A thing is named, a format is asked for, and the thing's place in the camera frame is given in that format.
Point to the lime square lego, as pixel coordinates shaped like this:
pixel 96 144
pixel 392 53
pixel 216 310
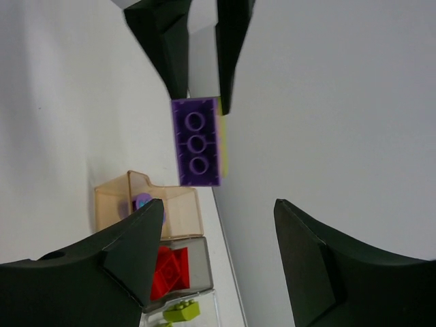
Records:
pixel 183 311

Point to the lime purple lego stack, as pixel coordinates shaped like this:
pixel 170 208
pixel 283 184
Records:
pixel 222 139

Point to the clear transparent container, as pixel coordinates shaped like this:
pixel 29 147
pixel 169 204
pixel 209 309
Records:
pixel 209 312

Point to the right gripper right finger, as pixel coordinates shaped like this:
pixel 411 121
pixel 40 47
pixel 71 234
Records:
pixel 336 280

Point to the dark grey transparent container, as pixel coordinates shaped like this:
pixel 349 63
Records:
pixel 200 273

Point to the red flower lego brick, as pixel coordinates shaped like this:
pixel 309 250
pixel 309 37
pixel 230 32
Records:
pixel 171 272

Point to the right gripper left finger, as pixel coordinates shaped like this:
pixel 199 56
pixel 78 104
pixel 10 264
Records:
pixel 102 280

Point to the purple butterfly wing brick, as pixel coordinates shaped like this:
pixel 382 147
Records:
pixel 196 137

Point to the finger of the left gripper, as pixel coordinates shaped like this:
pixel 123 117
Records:
pixel 234 17
pixel 160 28

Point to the orange transparent container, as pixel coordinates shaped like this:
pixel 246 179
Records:
pixel 121 196

